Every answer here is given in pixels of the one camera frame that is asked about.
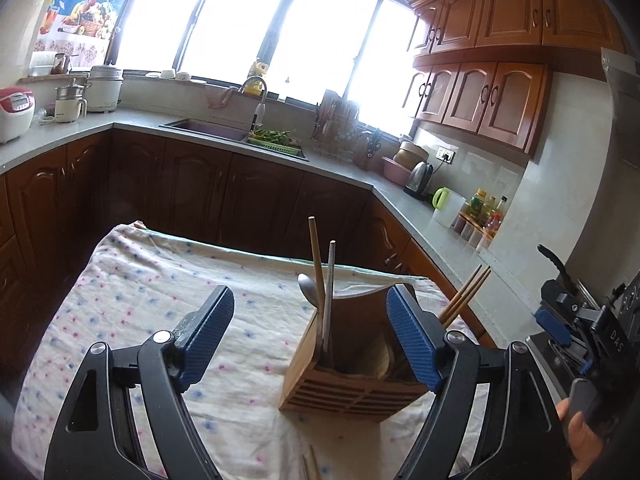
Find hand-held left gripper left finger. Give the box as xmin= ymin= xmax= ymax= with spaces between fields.
xmin=44 ymin=285 xmax=236 ymax=480

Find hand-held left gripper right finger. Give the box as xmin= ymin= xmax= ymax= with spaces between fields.
xmin=386 ymin=284 xmax=573 ymax=480

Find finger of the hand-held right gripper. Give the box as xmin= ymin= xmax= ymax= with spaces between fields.
xmin=534 ymin=309 xmax=593 ymax=376
xmin=540 ymin=281 xmax=601 ymax=322

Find wooden utensil holder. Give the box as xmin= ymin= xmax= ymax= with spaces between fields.
xmin=278 ymin=282 xmax=441 ymax=423

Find metal spoon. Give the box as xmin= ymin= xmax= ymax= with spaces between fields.
xmin=297 ymin=272 xmax=321 ymax=312

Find person's right hand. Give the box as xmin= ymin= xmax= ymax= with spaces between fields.
xmin=556 ymin=397 xmax=616 ymax=480

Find row of seasoning bottles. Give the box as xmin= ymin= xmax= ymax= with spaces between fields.
xmin=452 ymin=188 xmax=508 ymax=254

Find floral tablecloth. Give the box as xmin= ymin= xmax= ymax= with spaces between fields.
xmin=11 ymin=220 xmax=496 ymax=480

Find brown lower kitchen cabinets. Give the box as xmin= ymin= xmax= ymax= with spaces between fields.
xmin=0 ymin=127 xmax=496 ymax=376

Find brown kitchen cabinets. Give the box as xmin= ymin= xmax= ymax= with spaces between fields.
xmin=407 ymin=0 xmax=626 ymax=159
xmin=0 ymin=127 xmax=496 ymax=376

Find steel electric kettle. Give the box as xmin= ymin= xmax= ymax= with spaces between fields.
xmin=404 ymin=161 xmax=435 ymax=200

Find pink basin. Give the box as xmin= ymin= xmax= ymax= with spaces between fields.
xmin=382 ymin=156 xmax=416 ymax=181

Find beige pot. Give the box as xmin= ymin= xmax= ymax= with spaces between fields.
xmin=398 ymin=141 xmax=430 ymax=167

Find dark knife holder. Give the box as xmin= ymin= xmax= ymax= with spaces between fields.
xmin=356 ymin=129 xmax=385 ymax=172

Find range hood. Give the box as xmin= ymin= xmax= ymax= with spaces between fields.
xmin=600 ymin=47 xmax=640 ymax=181

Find kitchen sink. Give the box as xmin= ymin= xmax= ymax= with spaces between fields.
xmin=160 ymin=119 xmax=251 ymax=142

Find green basket of vegetables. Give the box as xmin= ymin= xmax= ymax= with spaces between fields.
xmin=247 ymin=129 xmax=304 ymax=157

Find dish rack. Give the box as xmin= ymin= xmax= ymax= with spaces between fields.
xmin=310 ymin=89 xmax=362 ymax=161

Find sink faucet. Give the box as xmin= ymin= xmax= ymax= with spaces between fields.
xmin=243 ymin=76 xmax=269 ymax=136

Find pink rag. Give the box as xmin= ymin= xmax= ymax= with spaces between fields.
xmin=205 ymin=85 xmax=237 ymax=110

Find brown upper kitchen cabinets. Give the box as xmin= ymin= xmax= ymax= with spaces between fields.
xmin=407 ymin=0 xmax=626 ymax=159

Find grey kitchen countertop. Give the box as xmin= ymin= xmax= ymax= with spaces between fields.
xmin=0 ymin=110 xmax=543 ymax=353

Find large silver rice cooker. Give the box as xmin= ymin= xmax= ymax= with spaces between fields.
xmin=85 ymin=64 xmax=124 ymax=113

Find small white electric pot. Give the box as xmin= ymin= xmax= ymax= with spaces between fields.
xmin=54 ymin=80 xmax=90 ymax=123

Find red and white rice cooker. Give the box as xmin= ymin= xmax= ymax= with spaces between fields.
xmin=0 ymin=86 xmax=36 ymax=143

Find kitchen window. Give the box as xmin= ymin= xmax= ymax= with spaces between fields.
xmin=115 ymin=0 xmax=431 ymax=136

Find white pitcher with green handle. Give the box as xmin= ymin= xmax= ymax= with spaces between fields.
xmin=431 ymin=187 xmax=468 ymax=227

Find fruit and palm wall poster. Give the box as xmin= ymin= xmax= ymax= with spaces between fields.
xmin=34 ymin=0 xmax=145 ymax=55

